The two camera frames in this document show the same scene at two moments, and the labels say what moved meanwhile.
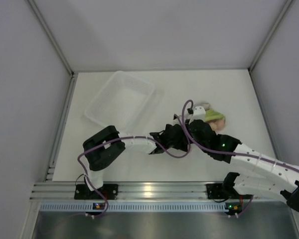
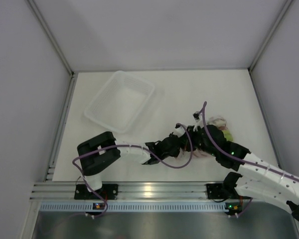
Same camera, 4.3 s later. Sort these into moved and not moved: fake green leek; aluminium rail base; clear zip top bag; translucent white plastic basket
Moved: clear zip top bag; fake green leek
Not moved: aluminium rail base; translucent white plastic basket
